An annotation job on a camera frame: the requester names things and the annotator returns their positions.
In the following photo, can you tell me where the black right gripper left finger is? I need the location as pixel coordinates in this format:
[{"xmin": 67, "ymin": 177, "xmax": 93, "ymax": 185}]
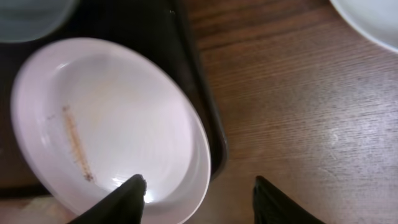
[{"xmin": 68, "ymin": 174, "xmax": 147, "ymax": 224}]

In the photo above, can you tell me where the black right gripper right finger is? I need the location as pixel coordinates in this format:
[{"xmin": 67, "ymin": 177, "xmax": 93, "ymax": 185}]
[{"xmin": 252, "ymin": 175, "xmax": 324, "ymax": 224}]

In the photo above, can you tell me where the pink plate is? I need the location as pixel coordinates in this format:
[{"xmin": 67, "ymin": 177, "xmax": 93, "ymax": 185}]
[{"xmin": 11, "ymin": 38, "xmax": 211, "ymax": 223}]

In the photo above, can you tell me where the pale green plate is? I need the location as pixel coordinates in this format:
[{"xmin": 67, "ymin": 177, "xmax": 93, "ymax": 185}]
[{"xmin": 1, "ymin": 0, "xmax": 80, "ymax": 43}]

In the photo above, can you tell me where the cream white plate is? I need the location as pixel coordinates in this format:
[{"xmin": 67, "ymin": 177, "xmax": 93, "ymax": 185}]
[{"xmin": 330, "ymin": 0, "xmax": 397, "ymax": 52}]

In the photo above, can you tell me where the brown plastic tray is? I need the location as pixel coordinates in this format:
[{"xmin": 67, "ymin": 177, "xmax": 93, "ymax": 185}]
[{"xmin": 1, "ymin": 0, "xmax": 228, "ymax": 199}]

